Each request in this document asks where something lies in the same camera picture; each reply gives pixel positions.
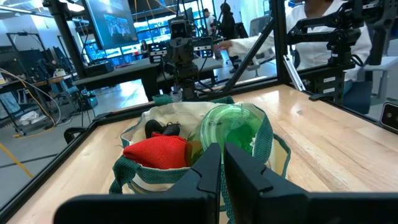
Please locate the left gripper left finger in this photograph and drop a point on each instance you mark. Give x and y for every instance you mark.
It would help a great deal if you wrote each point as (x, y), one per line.
(186, 208)

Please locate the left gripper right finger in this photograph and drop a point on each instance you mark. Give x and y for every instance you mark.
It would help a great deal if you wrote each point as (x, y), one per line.
(264, 205)

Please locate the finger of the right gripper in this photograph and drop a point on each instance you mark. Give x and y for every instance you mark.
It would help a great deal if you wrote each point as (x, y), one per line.
(188, 51)
(176, 51)

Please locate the cream canvas green-trimmed garden bag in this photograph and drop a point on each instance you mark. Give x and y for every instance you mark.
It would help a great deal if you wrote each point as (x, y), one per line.
(174, 116)

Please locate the red and black garden glove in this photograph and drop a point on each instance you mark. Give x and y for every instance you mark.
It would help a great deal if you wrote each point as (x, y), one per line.
(158, 152)

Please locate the green plastic spray bottle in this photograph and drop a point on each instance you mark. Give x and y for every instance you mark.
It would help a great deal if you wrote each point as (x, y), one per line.
(230, 127)

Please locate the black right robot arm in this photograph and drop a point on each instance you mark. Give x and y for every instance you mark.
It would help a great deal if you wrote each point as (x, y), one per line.
(188, 87)

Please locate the white bag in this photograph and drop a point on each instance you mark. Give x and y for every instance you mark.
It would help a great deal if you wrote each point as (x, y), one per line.
(31, 116)

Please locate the person's hand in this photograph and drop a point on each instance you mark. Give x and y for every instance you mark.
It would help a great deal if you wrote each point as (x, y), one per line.
(225, 45)

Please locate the person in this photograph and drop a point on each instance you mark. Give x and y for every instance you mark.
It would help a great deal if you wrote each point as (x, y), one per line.
(211, 20)
(314, 53)
(227, 21)

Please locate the large monitor on black stand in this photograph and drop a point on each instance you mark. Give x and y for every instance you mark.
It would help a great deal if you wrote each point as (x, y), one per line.
(115, 25)

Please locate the computer with teal light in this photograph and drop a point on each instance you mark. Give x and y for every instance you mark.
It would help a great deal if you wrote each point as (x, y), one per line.
(88, 101)

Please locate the wooden desk with clutter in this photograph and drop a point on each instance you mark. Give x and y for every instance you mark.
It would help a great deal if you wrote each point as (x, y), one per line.
(40, 82)

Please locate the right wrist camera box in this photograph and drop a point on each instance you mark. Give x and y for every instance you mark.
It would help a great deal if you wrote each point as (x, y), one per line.
(181, 28)

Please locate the black aluminium table frame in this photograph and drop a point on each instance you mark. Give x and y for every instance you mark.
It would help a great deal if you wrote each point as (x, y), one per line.
(280, 46)

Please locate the small black camera box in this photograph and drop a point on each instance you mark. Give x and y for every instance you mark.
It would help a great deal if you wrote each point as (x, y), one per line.
(390, 116)

